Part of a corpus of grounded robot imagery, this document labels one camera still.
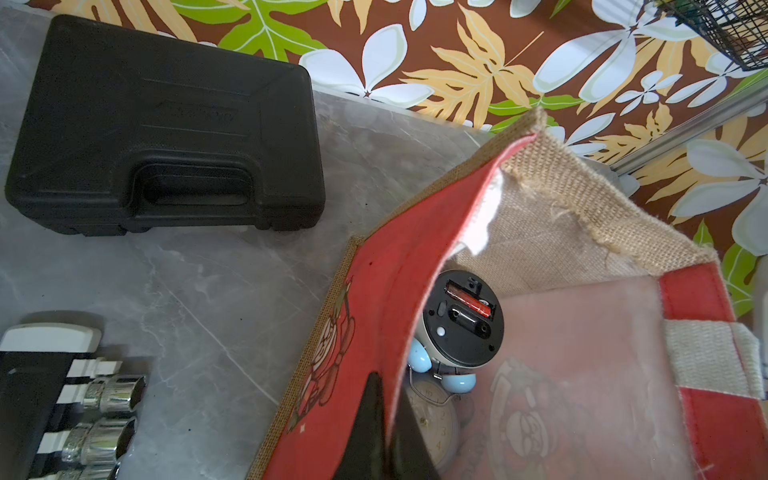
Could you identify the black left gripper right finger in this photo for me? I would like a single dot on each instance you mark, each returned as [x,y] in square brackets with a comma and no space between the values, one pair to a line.
[409,458]

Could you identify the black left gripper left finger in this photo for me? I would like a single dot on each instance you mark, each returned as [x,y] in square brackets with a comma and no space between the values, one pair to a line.
[364,456]

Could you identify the clear round alarm clock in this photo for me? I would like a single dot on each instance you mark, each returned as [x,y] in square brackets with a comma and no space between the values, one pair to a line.
[437,418]

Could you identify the light blue bell alarm clock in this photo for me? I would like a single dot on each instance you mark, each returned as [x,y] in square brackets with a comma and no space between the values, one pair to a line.
[459,330]

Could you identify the burlap red Christmas canvas bag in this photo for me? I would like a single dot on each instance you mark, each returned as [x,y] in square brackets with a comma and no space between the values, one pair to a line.
[622,357]

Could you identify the black plastic tool case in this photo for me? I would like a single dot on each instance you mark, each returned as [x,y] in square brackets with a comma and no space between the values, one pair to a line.
[125,131]

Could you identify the socket set rail holder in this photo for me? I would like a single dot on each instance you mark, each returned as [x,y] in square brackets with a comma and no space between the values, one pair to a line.
[66,413]

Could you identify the black wire wall basket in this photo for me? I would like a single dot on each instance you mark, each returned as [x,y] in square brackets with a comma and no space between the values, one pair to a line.
[735,28]

